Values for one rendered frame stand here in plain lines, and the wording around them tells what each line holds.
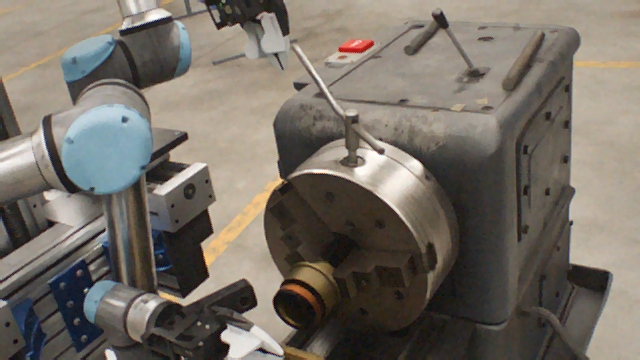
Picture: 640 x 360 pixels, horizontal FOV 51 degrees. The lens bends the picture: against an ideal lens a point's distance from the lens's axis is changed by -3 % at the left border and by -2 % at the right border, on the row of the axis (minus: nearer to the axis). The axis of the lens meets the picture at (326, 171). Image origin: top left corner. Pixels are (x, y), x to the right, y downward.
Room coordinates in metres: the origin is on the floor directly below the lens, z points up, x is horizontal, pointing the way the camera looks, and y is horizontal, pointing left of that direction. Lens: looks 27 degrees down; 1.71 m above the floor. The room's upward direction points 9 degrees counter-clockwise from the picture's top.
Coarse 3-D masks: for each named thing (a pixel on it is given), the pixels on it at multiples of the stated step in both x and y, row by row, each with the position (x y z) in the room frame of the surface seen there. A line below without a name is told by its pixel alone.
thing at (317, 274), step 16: (304, 272) 0.84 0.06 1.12; (320, 272) 0.84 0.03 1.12; (288, 288) 0.81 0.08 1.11; (304, 288) 0.82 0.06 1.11; (320, 288) 0.82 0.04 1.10; (336, 288) 0.83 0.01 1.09; (272, 304) 0.83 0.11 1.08; (288, 304) 0.84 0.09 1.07; (304, 304) 0.79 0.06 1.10; (320, 304) 0.81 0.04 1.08; (336, 304) 0.83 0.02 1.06; (288, 320) 0.82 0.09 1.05; (304, 320) 0.81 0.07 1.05
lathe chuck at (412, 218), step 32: (320, 160) 0.98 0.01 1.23; (384, 160) 0.96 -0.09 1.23; (320, 192) 0.94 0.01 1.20; (352, 192) 0.90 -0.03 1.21; (384, 192) 0.88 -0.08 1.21; (416, 192) 0.91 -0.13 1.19; (352, 224) 0.91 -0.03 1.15; (384, 224) 0.88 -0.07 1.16; (416, 224) 0.86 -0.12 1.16; (320, 256) 0.95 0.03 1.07; (448, 256) 0.90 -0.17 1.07; (384, 288) 0.88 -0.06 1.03; (416, 288) 0.85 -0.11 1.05; (352, 320) 0.92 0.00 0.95; (384, 320) 0.89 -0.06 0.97
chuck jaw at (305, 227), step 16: (288, 192) 0.98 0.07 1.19; (272, 208) 0.95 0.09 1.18; (288, 208) 0.93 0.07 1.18; (304, 208) 0.94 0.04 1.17; (288, 224) 0.93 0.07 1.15; (304, 224) 0.92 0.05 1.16; (320, 224) 0.93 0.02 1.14; (288, 240) 0.91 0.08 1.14; (304, 240) 0.89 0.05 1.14; (320, 240) 0.91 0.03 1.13; (288, 256) 0.89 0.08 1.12; (304, 256) 0.87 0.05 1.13
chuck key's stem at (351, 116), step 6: (348, 114) 0.94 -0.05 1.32; (354, 114) 0.94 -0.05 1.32; (348, 120) 0.94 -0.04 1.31; (354, 120) 0.94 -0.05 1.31; (348, 126) 0.94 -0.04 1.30; (348, 132) 0.94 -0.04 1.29; (354, 132) 0.94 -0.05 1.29; (348, 138) 0.94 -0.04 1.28; (354, 138) 0.94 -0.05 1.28; (348, 144) 0.94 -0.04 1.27; (354, 144) 0.94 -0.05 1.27; (348, 150) 0.95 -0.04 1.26; (354, 150) 0.94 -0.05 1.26; (348, 156) 0.95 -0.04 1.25; (354, 156) 0.94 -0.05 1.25; (348, 162) 0.95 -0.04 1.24; (354, 162) 0.95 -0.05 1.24
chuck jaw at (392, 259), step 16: (352, 256) 0.88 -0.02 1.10; (368, 256) 0.87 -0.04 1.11; (384, 256) 0.86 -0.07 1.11; (400, 256) 0.85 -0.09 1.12; (416, 256) 0.85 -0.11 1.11; (336, 272) 0.85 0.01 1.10; (352, 272) 0.84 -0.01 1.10; (368, 272) 0.83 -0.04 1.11; (384, 272) 0.83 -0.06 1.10; (400, 272) 0.82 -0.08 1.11; (416, 272) 0.84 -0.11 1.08; (352, 288) 0.83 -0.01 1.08; (368, 288) 0.83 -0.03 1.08
